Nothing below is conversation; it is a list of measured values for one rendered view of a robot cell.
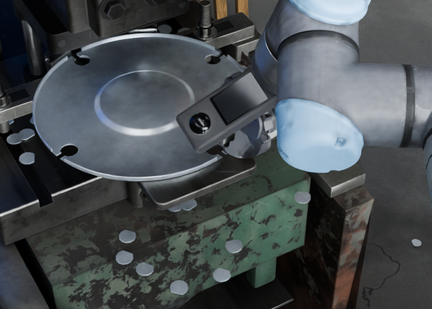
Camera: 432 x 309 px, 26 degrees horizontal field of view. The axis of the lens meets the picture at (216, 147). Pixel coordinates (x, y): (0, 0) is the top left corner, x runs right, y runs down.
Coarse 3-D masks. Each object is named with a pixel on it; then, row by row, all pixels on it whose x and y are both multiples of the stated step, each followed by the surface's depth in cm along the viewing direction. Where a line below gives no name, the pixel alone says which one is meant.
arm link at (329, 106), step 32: (320, 32) 83; (288, 64) 83; (320, 64) 82; (352, 64) 83; (384, 64) 83; (288, 96) 82; (320, 96) 80; (352, 96) 81; (384, 96) 81; (288, 128) 81; (320, 128) 79; (352, 128) 80; (384, 128) 81; (288, 160) 83; (320, 160) 82; (352, 160) 82
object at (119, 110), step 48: (96, 48) 131; (144, 48) 131; (192, 48) 131; (48, 96) 123; (96, 96) 123; (144, 96) 122; (192, 96) 123; (48, 144) 116; (96, 144) 116; (144, 144) 116
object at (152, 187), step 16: (224, 160) 115; (240, 160) 115; (192, 176) 113; (208, 176) 113; (224, 176) 113; (240, 176) 113; (128, 192) 126; (144, 192) 112; (160, 192) 111; (176, 192) 111; (192, 192) 111; (208, 192) 112; (160, 208) 110
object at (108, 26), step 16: (48, 0) 118; (64, 0) 112; (80, 0) 112; (96, 0) 110; (112, 0) 111; (128, 0) 112; (144, 0) 113; (160, 0) 113; (64, 16) 114; (80, 16) 114; (96, 16) 112; (112, 16) 111; (128, 16) 114; (144, 16) 115; (160, 16) 116; (96, 32) 114; (112, 32) 114
